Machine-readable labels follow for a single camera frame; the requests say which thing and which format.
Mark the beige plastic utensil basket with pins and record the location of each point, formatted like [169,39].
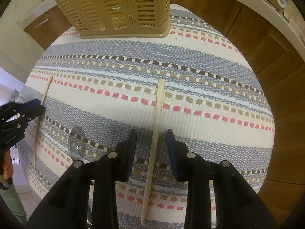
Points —
[118,18]

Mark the clear plastic spoon left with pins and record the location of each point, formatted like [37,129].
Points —
[76,146]

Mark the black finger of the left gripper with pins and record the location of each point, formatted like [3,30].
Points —
[32,114]

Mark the wooden cabinet left door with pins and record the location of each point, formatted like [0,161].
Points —
[48,27]

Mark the wooden cabinet right doors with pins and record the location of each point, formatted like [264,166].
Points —
[280,70]

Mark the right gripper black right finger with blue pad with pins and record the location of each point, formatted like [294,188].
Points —
[237,204]

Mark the person's hand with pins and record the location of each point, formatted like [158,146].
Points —
[7,166]

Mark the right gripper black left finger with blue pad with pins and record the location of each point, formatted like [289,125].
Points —
[66,204]

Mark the striped woven table mat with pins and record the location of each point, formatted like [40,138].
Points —
[212,101]

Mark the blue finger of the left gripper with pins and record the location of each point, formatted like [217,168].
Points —
[29,105]

